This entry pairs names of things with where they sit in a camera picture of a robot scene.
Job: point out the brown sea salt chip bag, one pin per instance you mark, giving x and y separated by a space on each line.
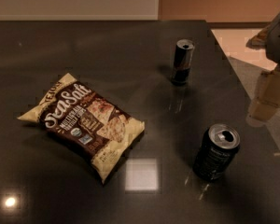
87 122

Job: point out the black soda can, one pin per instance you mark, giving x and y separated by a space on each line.
219 146

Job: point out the slim redbull can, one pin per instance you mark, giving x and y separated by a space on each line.
183 55

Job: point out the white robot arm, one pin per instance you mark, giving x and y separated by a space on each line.
272 45

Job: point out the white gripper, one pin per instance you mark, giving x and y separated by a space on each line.
279 42

